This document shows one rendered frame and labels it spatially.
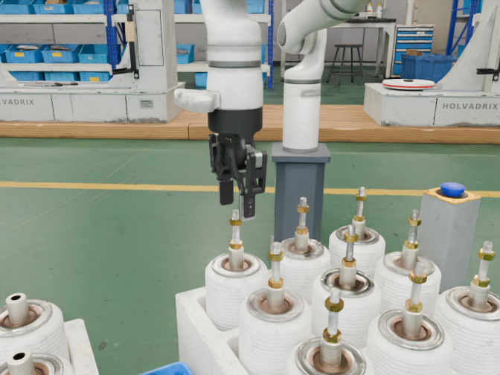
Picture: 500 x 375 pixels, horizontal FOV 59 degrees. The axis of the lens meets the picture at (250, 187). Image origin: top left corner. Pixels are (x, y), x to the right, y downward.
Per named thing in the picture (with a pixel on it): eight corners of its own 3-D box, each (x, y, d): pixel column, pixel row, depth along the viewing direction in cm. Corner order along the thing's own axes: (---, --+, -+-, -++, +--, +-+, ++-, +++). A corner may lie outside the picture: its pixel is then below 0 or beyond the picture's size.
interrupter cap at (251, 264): (212, 281, 64) (211, 277, 64) (210, 257, 71) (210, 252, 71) (263, 278, 65) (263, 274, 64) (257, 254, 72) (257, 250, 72)
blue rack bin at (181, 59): (165, 61, 557) (164, 44, 551) (196, 61, 556) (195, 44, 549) (156, 64, 510) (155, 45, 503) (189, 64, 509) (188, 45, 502)
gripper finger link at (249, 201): (241, 181, 60) (242, 216, 62) (251, 187, 57) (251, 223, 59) (251, 179, 61) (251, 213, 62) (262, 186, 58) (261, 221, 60)
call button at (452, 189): (434, 194, 81) (435, 183, 80) (449, 190, 82) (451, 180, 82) (452, 201, 77) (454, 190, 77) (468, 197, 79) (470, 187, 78)
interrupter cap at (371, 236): (332, 228, 82) (333, 224, 81) (374, 228, 81) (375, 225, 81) (338, 246, 74) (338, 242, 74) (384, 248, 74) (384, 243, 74)
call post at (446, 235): (402, 334, 91) (421, 192, 81) (426, 324, 94) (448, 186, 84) (429, 355, 85) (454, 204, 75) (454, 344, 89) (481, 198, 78)
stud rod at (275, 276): (277, 298, 57) (278, 245, 54) (270, 297, 57) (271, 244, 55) (280, 295, 58) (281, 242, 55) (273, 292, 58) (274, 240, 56)
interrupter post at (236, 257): (228, 271, 67) (228, 251, 66) (228, 263, 69) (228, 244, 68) (245, 270, 67) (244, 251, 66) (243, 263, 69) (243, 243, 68)
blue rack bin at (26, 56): (27, 61, 569) (24, 43, 562) (56, 61, 567) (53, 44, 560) (4, 63, 522) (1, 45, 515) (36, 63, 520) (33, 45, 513)
